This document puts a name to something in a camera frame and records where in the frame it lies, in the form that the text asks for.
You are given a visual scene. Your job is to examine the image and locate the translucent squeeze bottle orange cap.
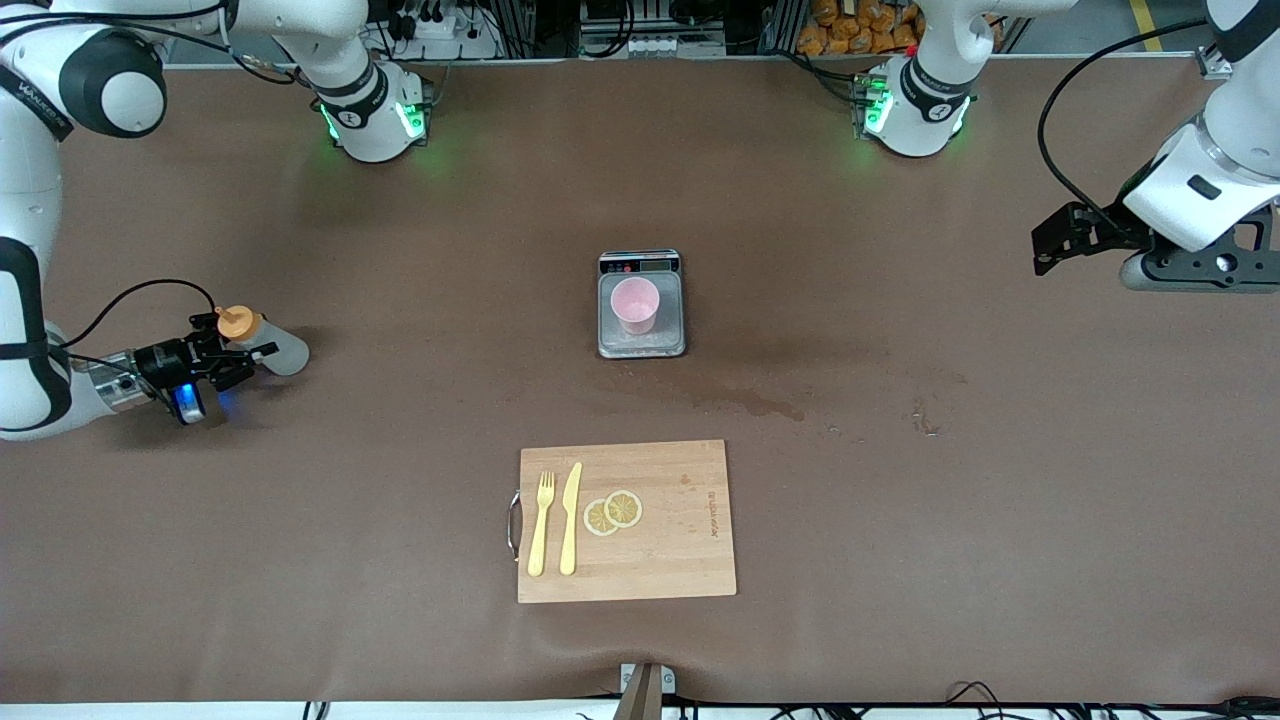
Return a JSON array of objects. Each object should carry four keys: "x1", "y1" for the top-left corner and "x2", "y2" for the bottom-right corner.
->
[{"x1": 217, "y1": 305, "x2": 311, "y2": 377}]

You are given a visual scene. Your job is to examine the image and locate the pink plastic cup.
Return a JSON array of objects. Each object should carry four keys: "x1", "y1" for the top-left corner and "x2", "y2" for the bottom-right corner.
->
[{"x1": 610, "y1": 277, "x2": 662, "y2": 336}]

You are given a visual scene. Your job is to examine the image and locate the brown table cover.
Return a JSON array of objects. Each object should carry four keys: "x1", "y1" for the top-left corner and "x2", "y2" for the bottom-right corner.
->
[{"x1": 0, "y1": 57, "x2": 1280, "y2": 706}]

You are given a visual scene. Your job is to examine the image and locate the orange snack packets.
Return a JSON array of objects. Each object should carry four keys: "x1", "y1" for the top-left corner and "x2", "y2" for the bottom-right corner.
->
[{"x1": 797, "y1": 0, "x2": 926, "y2": 56}]

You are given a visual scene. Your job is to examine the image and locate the yellow plastic fork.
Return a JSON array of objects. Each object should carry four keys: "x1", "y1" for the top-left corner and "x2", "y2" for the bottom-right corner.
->
[{"x1": 527, "y1": 471, "x2": 556, "y2": 578}]

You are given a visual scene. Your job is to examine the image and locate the white power strip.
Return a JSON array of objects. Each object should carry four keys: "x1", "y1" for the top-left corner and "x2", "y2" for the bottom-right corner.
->
[{"x1": 385, "y1": 0, "x2": 501, "y2": 61}]

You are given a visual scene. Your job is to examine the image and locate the yellow plastic knife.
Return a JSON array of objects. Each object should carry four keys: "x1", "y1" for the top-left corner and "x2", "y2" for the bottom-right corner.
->
[{"x1": 559, "y1": 461, "x2": 583, "y2": 577}]

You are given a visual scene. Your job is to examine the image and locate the grey digital kitchen scale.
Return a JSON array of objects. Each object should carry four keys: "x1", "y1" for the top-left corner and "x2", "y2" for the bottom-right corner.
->
[{"x1": 597, "y1": 250, "x2": 688, "y2": 360}]

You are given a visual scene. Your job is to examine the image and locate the wooden cutting board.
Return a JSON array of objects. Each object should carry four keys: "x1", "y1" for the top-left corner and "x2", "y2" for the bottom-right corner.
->
[{"x1": 507, "y1": 439, "x2": 738, "y2": 605}]

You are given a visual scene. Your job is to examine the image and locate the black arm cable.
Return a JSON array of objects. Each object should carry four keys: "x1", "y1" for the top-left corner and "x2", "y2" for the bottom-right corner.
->
[
  {"x1": 1037, "y1": 18, "x2": 1211, "y2": 241},
  {"x1": 0, "y1": 5, "x2": 301, "y2": 373}
]

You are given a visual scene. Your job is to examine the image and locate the black floor cable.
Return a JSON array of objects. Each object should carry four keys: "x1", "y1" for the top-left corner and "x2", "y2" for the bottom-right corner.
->
[{"x1": 945, "y1": 680, "x2": 1280, "y2": 720}]

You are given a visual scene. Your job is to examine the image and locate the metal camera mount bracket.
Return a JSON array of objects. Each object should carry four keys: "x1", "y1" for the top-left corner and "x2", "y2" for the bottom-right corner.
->
[{"x1": 618, "y1": 662, "x2": 677, "y2": 720}]

